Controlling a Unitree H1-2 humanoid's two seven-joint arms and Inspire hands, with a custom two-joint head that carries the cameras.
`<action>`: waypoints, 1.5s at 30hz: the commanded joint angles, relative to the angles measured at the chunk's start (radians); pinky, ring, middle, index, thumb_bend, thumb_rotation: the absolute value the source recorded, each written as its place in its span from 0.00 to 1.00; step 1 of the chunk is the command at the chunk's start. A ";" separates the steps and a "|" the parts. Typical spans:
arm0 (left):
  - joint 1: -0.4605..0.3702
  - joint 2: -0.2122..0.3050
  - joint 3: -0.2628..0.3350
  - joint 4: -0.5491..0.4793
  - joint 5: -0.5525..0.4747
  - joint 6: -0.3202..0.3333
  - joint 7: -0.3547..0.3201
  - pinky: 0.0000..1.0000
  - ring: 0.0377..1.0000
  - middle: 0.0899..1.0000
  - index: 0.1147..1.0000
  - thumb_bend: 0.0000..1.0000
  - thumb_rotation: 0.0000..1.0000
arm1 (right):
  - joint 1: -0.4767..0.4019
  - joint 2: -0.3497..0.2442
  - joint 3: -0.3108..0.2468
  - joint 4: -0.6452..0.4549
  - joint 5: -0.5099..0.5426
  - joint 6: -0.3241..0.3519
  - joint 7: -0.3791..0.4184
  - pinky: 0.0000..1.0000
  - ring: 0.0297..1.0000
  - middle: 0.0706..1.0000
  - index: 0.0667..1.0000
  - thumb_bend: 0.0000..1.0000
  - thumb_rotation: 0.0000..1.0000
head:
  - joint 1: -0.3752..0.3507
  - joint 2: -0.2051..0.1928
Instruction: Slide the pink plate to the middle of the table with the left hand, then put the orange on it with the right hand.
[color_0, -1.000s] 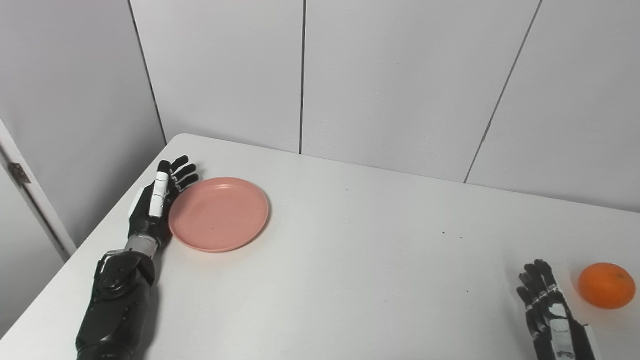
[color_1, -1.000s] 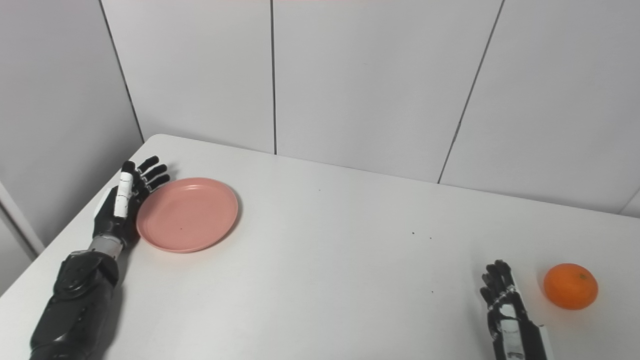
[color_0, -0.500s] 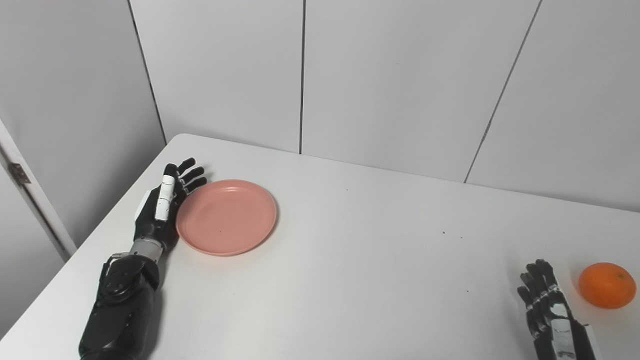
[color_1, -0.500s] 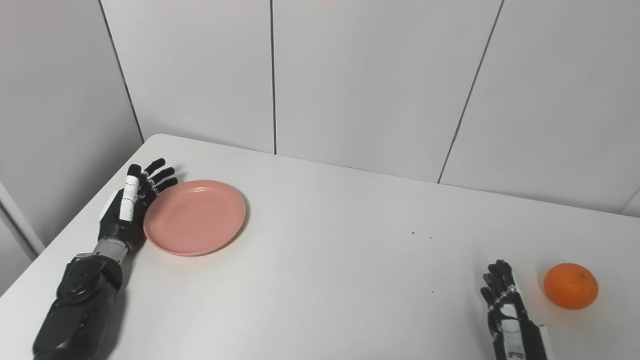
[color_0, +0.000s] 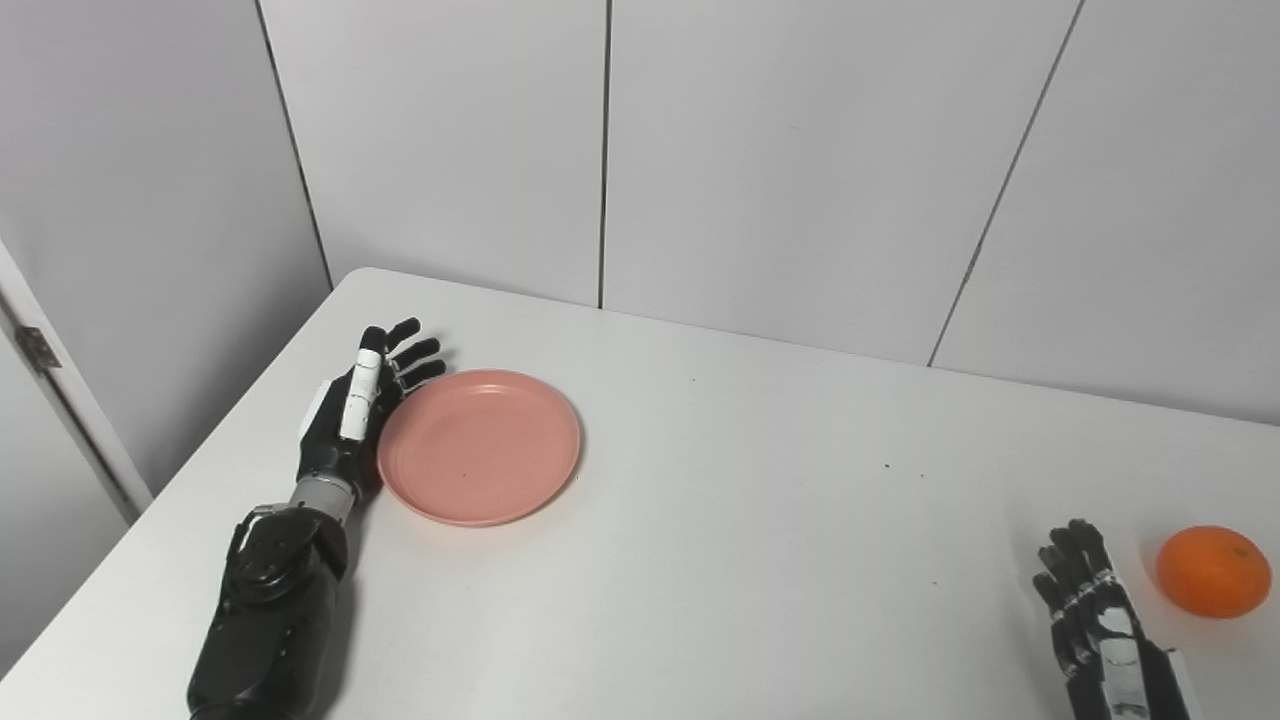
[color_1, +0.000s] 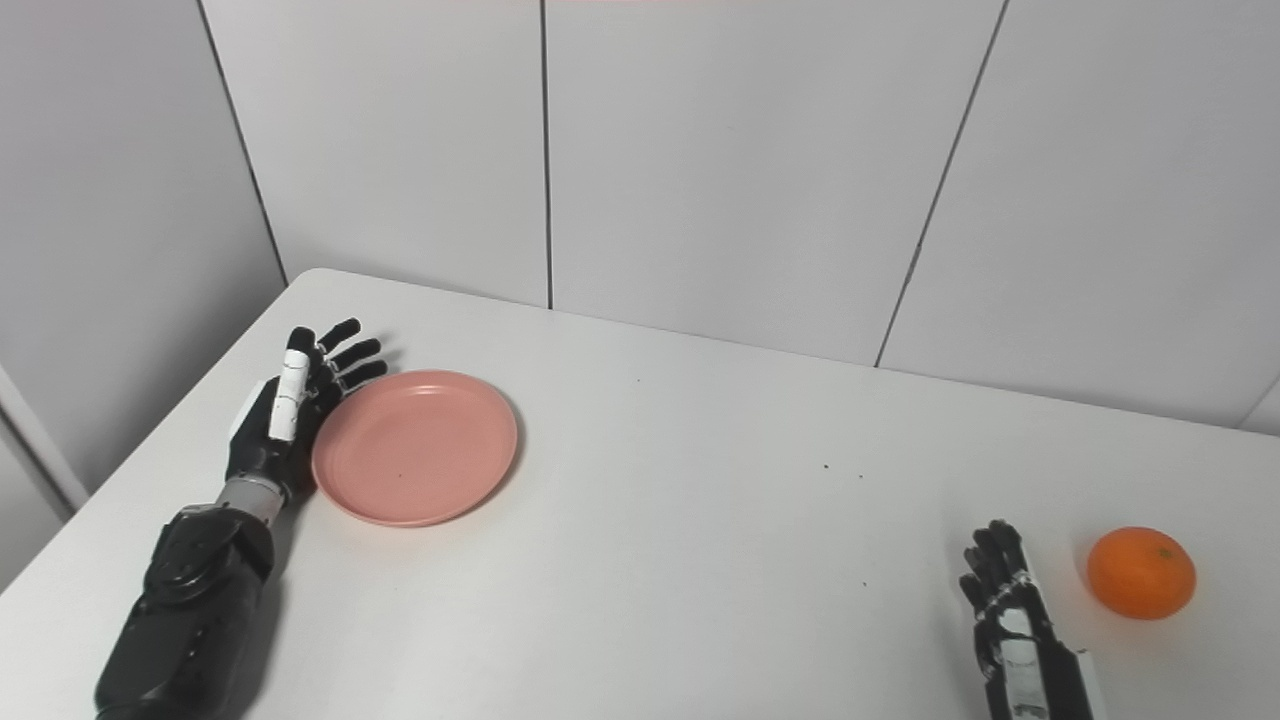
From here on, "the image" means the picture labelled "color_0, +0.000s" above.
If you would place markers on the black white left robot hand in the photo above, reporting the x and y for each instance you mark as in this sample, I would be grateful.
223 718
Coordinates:
335 430

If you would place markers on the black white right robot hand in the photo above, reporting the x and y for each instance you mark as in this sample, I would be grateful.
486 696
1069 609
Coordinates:
1115 670

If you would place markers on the orange fruit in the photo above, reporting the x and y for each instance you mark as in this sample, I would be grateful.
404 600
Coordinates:
1212 572

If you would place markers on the pink round plate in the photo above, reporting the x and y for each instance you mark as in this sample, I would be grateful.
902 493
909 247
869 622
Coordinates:
480 450

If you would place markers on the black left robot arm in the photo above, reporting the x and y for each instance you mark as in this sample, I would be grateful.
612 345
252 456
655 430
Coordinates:
270 610

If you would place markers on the metal door hinge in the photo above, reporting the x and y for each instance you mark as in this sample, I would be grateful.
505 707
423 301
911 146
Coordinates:
38 348

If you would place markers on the white door frame post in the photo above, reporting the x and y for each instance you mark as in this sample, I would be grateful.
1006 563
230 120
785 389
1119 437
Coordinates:
90 430

